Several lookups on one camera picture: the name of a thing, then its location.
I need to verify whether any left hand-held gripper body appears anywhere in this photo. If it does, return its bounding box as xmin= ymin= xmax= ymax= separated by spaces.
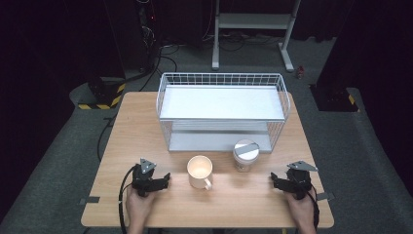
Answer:
xmin=131 ymin=158 xmax=165 ymax=198

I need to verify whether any white lidded jar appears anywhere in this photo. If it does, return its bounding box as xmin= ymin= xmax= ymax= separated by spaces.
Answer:
xmin=232 ymin=138 xmax=261 ymax=174

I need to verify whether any cream ceramic mug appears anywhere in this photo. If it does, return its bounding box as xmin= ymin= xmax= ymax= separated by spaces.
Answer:
xmin=186 ymin=155 xmax=214 ymax=191

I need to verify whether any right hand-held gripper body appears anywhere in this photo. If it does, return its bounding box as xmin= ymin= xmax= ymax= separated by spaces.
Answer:
xmin=284 ymin=160 xmax=319 ymax=201

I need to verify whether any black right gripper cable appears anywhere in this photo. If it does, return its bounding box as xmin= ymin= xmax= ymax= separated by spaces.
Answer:
xmin=307 ymin=183 xmax=321 ymax=232

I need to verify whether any white wire shelf rack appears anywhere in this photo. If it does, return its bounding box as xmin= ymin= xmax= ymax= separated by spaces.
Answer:
xmin=155 ymin=71 xmax=291 ymax=154

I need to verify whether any thin black floor cable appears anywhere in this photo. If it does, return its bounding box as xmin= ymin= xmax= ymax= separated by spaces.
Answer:
xmin=96 ymin=113 xmax=119 ymax=163

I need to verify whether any person's left hand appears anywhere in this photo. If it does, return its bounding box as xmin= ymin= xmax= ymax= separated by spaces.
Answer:
xmin=125 ymin=185 xmax=158 ymax=226

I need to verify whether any dark equipment tower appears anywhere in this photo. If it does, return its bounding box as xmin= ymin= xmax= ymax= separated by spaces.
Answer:
xmin=134 ymin=0 xmax=161 ymax=73

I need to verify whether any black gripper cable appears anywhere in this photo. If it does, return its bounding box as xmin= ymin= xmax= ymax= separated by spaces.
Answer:
xmin=117 ymin=164 xmax=140 ymax=234
xmin=307 ymin=183 xmax=321 ymax=232

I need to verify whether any grey metal stand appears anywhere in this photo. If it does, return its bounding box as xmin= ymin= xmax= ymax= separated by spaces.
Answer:
xmin=210 ymin=0 xmax=302 ymax=73

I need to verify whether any grey tape strip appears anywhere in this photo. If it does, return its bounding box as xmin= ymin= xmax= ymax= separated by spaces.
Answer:
xmin=316 ymin=191 xmax=336 ymax=202
xmin=79 ymin=196 xmax=101 ymax=206

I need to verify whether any black yellow striped base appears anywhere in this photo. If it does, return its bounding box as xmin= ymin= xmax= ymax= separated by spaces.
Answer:
xmin=77 ymin=76 xmax=128 ymax=111
xmin=309 ymin=83 xmax=361 ymax=113

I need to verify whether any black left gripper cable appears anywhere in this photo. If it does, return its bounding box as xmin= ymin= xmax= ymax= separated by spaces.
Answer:
xmin=117 ymin=164 xmax=140 ymax=234

